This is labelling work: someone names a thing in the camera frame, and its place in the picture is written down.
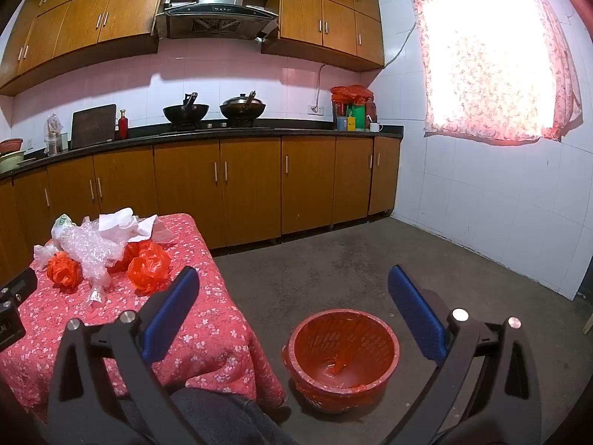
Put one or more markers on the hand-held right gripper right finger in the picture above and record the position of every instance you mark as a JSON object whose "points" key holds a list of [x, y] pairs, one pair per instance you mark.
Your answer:
{"points": [[417, 315]]}

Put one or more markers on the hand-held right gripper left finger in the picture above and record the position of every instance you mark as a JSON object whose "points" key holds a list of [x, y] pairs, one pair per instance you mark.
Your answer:
{"points": [[171, 310]]}

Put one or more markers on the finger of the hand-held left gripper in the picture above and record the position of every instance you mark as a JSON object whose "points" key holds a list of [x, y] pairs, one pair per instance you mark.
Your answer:
{"points": [[21, 285]]}

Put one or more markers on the red plastic bag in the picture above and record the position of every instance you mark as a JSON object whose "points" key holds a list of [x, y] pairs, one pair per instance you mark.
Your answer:
{"points": [[62, 271], [148, 269], [121, 262]]}

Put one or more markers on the white bag with green print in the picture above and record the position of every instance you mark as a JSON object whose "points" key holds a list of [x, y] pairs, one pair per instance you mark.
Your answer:
{"points": [[62, 229]]}

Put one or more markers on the clear bubble wrap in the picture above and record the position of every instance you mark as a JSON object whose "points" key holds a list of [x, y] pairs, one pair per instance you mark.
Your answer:
{"points": [[88, 250]]}

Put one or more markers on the white tissue paper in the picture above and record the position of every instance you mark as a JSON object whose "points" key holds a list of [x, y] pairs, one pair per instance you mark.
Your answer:
{"points": [[155, 229], [116, 220]]}

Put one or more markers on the red plastic waste basket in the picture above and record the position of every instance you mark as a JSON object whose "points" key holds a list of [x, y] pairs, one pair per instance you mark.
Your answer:
{"points": [[324, 405]]}

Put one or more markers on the red floral tablecloth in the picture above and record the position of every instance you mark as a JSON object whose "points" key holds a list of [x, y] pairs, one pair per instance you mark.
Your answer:
{"points": [[208, 324]]}

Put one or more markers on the person's leg in jeans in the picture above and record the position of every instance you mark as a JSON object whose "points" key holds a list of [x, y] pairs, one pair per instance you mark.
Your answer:
{"points": [[231, 422]]}

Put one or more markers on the red basin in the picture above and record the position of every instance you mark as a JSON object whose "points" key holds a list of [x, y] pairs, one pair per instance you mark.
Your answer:
{"points": [[10, 144]]}

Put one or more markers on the jar in plastic bag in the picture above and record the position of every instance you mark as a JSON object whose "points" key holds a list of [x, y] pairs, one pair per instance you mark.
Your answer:
{"points": [[54, 141]]}

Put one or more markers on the wooden base cabinets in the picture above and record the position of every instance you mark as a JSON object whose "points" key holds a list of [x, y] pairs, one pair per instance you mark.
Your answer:
{"points": [[250, 185]]}

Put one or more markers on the dark cutting board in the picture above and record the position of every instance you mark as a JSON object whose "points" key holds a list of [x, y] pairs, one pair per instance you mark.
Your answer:
{"points": [[92, 127]]}

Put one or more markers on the gas stove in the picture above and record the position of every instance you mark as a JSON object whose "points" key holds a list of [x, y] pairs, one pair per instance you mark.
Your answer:
{"points": [[217, 128]]}

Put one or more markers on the red bottle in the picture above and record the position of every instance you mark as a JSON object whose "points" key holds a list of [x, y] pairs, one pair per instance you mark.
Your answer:
{"points": [[123, 127]]}

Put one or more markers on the white mug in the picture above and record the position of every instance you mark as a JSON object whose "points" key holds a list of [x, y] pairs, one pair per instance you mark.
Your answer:
{"points": [[374, 127]]}

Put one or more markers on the blue tin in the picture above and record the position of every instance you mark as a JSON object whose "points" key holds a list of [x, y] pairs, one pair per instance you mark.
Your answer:
{"points": [[342, 124]]}

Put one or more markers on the dark red container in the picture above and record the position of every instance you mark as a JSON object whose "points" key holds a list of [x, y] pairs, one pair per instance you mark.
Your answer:
{"points": [[370, 111]]}

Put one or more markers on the green box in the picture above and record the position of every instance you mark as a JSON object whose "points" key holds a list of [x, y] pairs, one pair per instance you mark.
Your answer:
{"points": [[359, 113]]}

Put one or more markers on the black wok with lid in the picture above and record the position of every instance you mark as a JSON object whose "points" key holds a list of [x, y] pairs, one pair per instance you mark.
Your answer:
{"points": [[243, 109]]}

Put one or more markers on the red bag over containers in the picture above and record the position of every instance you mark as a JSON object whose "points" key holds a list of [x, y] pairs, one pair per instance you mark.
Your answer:
{"points": [[352, 92]]}

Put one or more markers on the pink floral curtain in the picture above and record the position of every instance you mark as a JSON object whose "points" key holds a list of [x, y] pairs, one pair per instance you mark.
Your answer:
{"points": [[486, 55]]}

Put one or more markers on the wall socket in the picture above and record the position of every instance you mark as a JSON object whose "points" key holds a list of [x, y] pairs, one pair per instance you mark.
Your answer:
{"points": [[316, 110]]}

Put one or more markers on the wooden wall cabinet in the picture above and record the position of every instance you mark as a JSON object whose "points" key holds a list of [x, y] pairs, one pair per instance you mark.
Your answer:
{"points": [[324, 18], [92, 18]]}

